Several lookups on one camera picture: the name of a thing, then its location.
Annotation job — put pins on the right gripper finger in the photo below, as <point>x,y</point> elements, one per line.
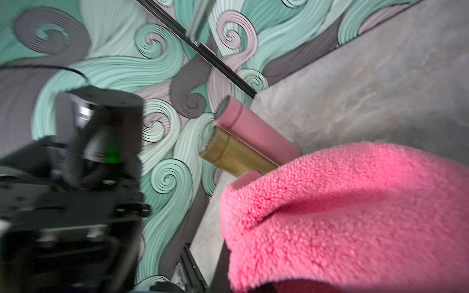
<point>220,282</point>

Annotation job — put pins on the pink microfiber cloth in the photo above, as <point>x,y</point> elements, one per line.
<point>357,218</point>

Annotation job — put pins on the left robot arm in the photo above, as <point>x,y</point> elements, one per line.
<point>92,207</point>

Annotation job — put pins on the gold thermos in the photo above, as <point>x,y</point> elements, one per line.
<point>231,155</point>

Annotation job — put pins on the pink thermos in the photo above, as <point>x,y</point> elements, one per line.
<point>244,124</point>

